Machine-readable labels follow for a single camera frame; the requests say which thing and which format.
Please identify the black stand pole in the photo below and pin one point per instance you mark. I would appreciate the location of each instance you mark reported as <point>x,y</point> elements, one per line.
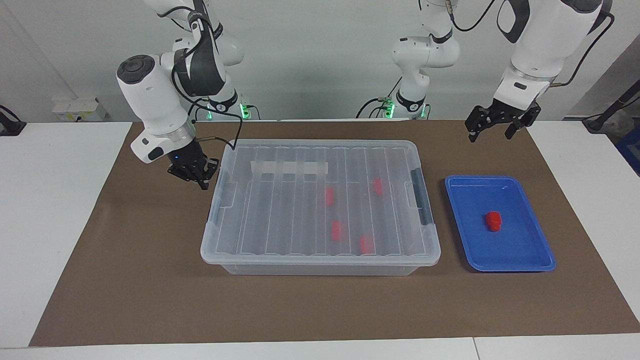
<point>617,104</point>

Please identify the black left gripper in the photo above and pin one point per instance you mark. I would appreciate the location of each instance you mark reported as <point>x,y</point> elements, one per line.
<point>510,114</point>

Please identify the blue plastic tray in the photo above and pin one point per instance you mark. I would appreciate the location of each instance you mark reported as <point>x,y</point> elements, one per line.
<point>520,250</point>

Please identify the black clamp foot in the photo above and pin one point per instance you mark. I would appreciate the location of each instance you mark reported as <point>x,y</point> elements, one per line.
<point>11,126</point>

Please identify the white wall socket box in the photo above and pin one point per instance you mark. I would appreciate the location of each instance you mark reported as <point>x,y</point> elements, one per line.
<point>75,107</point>

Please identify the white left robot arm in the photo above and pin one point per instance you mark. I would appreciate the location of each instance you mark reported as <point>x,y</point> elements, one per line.
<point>545,40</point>

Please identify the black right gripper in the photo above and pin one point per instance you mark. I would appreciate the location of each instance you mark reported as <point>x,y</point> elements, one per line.
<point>187,160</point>

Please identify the red block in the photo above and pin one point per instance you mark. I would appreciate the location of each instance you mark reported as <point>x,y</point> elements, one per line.
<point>337,231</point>
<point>378,186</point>
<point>328,196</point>
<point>366,245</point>
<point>494,221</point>

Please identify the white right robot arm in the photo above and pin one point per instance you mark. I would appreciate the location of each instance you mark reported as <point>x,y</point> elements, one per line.
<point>150,95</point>

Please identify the clear ribbed plastic lid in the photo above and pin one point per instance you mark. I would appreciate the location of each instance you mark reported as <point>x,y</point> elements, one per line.
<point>280,210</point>

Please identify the blue crate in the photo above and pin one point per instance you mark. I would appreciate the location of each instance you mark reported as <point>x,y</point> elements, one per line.
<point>631,150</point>

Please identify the clear plastic storage box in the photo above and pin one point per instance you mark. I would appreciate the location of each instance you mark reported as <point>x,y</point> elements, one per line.
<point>320,270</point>

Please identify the brown table mat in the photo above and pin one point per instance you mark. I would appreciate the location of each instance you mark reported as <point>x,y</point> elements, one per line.
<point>150,300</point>

